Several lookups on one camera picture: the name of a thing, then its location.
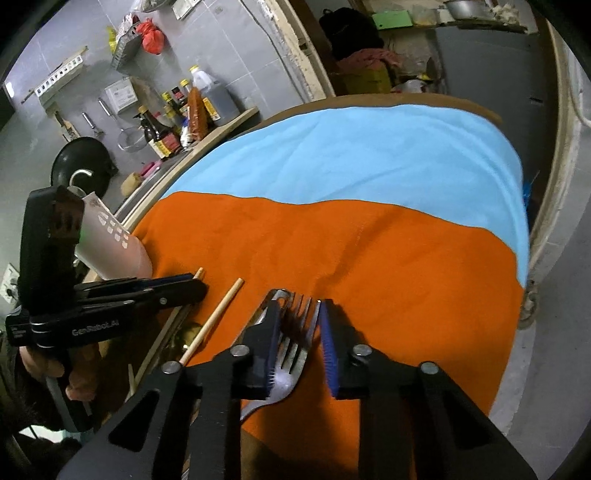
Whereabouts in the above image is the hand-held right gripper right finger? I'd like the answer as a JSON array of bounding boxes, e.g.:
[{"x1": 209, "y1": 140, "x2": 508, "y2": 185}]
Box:
[{"x1": 320, "y1": 299, "x2": 539, "y2": 480}]

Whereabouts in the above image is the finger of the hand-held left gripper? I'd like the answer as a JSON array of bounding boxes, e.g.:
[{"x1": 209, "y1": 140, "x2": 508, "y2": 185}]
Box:
[
  {"x1": 81, "y1": 279, "x2": 208, "y2": 320},
  {"x1": 74, "y1": 274, "x2": 195, "y2": 294}
]

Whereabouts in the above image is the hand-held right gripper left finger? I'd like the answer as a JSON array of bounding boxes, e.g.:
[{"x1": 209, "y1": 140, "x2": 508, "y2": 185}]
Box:
[{"x1": 58, "y1": 299, "x2": 283, "y2": 480}]

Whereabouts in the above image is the metal fork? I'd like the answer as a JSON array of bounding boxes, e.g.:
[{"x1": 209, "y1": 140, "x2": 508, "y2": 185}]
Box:
[
  {"x1": 240, "y1": 337, "x2": 309, "y2": 418},
  {"x1": 287, "y1": 295, "x2": 322, "y2": 346}
]

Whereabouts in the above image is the wooden chopstick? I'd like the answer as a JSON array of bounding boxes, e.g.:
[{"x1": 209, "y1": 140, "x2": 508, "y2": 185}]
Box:
[
  {"x1": 139, "y1": 268, "x2": 205, "y2": 374},
  {"x1": 179, "y1": 277, "x2": 245, "y2": 366}
]

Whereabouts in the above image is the metal spoon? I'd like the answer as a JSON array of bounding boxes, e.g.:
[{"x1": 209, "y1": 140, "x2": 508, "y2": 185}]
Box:
[{"x1": 252, "y1": 288, "x2": 291, "y2": 333}]

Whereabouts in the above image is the person's left hand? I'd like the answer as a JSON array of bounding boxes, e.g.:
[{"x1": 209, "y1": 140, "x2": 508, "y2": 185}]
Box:
[{"x1": 21, "y1": 344, "x2": 101, "y2": 402}]

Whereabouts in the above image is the orange cloth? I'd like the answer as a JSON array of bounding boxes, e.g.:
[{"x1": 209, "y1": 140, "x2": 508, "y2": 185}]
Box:
[{"x1": 131, "y1": 191, "x2": 525, "y2": 480}]

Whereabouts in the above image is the black wok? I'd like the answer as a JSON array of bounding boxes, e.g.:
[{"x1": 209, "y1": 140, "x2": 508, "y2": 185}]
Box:
[{"x1": 50, "y1": 137, "x2": 118, "y2": 197}]

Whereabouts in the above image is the metal spatula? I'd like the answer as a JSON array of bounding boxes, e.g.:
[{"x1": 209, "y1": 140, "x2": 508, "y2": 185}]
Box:
[{"x1": 81, "y1": 112, "x2": 103, "y2": 139}]

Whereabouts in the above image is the metal mesh strainer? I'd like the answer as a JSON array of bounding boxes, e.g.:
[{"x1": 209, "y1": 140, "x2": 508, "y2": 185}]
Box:
[{"x1": 98, "y1": 98, "x2": 149, "y2": 152}]

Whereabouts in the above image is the dark pump sauce bottle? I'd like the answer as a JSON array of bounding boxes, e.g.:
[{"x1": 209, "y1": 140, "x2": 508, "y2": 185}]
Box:
[{"x1": 134, "y1": 106, "x2": 171, "y2": 161}]

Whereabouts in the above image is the blue and white packet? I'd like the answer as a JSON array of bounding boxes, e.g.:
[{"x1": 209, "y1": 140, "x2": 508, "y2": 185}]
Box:
[{"x1": 179, "y1": 117, "x2": 200, "y2": 149}]

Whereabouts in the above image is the orange-red sauce packet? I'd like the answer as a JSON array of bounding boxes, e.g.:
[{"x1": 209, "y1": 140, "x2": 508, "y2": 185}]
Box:
[{"x1": 186, "y1": 88, "x2": 209, "y2": 140}]

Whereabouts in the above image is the large plastic oil jug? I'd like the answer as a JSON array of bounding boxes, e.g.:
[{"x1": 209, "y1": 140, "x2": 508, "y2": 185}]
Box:
[{"x1": 191, "y1": 66, "x2": 241, "y2": 127}]

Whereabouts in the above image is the red plastic bag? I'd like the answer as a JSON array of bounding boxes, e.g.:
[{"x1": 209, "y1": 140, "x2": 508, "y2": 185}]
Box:
[{"x1": 136, "y1": 18, "x2": 166, "y2": 55}]

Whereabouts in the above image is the yellow box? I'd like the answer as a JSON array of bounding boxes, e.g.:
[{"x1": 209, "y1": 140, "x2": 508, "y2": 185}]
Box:
[{"x1": 341, "y1": 62, "x2": 394, "y2": 96}]

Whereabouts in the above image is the red cloth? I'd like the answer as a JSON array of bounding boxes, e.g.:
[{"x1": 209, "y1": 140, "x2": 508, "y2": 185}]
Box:
[{"x1": 342, "y1": 48, "x2": 403, "y2": 71}]

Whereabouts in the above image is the grey cabinet appliance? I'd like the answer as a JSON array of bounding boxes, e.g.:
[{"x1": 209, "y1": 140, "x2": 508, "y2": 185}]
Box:
[{"x1": 433, "y1": 25, "x2": 548, "y2": 178}]

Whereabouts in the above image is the black backpack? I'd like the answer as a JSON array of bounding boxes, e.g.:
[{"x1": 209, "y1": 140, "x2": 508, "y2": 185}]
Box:
[{"x1": 320, "y1": 7, "x2": 385, "y2": 62}]

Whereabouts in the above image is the green box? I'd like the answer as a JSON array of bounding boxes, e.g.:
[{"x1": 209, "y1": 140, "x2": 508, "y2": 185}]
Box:
[{"x1": 372, "y1": 10, "x2": 413, "y2": 31}]

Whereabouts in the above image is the metal pot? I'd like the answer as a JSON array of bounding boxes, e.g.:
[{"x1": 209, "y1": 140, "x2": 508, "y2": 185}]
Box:
[{"x1": 444, "y1": 0, "x2": 486, "y2": 20}]

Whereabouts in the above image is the white wall socket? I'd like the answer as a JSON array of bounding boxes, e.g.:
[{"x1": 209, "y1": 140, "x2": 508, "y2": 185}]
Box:
[{"x1": 1, "y1": 263, "x2": 20, "y2": 304}]

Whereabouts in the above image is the wooden-handled kitchen tool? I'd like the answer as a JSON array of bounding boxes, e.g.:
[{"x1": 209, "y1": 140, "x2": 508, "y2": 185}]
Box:
[{"x1": 53, "y1": 111, "x2": 81, "y2": 143}]

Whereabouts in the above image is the white wall-mounted box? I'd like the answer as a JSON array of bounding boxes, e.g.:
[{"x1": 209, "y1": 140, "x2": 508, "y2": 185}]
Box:
[{"x1": 104, "y1": 78, "x2": 141, "y2": 113}]

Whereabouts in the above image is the white slotted wall rack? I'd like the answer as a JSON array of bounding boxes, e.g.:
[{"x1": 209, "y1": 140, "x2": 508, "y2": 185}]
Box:
[{"x1": 21, "y1": 45, "x2": 89, "y2": 112}]

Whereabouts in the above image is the grey wall basket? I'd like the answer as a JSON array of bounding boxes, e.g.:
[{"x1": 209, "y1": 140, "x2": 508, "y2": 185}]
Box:
[{"x1": 111, "y1": 25, "x2": 144, "y2": 71}]

